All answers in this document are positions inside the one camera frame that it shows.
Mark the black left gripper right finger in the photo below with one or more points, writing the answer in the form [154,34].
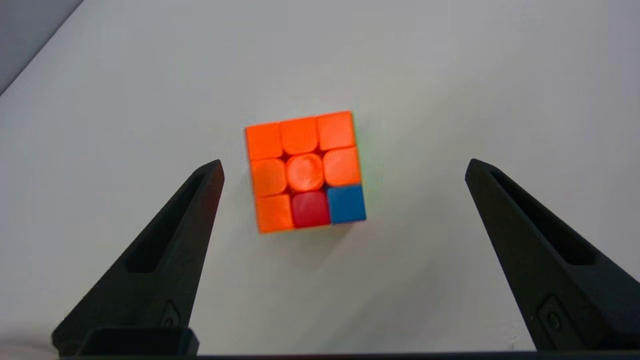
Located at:
[545,250]

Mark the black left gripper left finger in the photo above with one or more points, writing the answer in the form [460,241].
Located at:
[165,270]

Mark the multicoloured rubiks cube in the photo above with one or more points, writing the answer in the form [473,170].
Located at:
[305,172]

